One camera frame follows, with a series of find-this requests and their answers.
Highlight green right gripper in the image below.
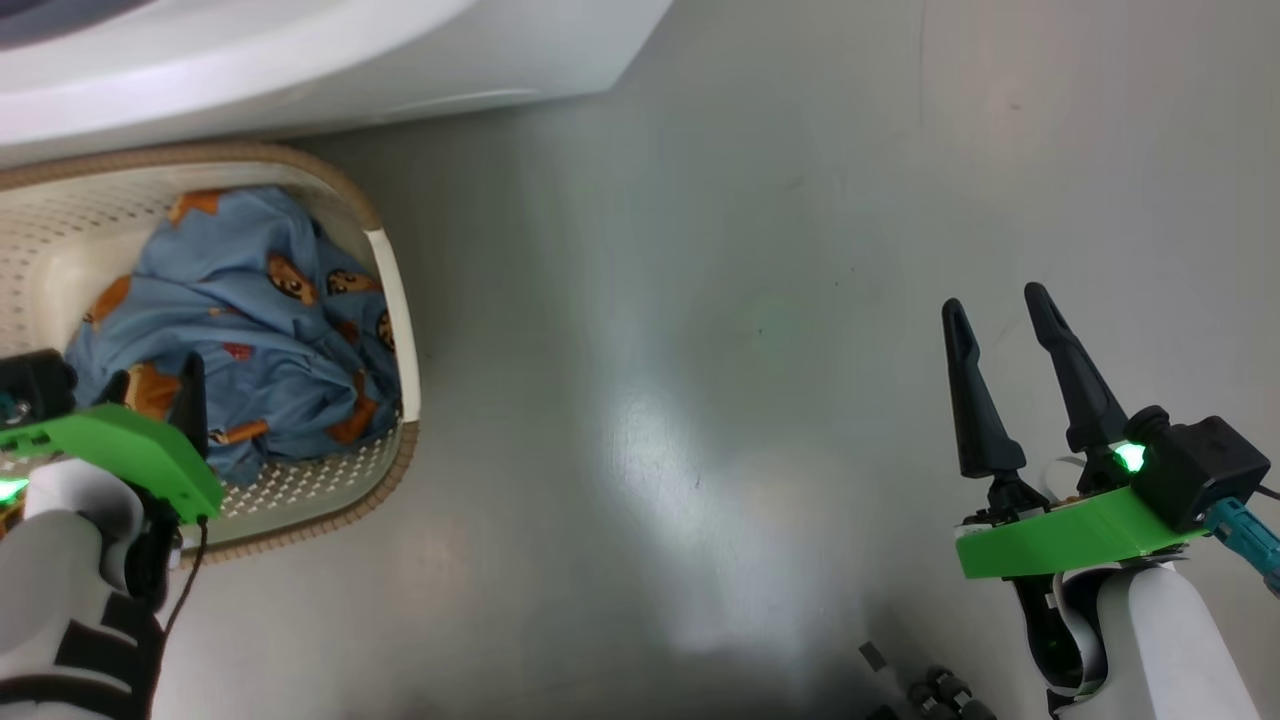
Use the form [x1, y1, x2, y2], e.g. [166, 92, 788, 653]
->
[941, 282, 1207, 582]

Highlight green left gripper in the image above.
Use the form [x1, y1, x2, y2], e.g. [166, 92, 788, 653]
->
[0, 350, 224, 524]

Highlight blue bear print garment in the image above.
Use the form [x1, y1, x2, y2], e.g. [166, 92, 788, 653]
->
[135, 185, 386, 331]
[65, 270, 403, 487]

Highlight white front-load washing machine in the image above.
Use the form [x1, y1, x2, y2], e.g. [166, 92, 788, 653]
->
[0, 0, 674, 169]

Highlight cream perforated laundry basket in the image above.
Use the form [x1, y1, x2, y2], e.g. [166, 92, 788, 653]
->
[0, 140, 422, 567]

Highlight teal camera cable connector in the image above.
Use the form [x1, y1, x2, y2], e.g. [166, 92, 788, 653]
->
[1204, 499, 1280, 598]

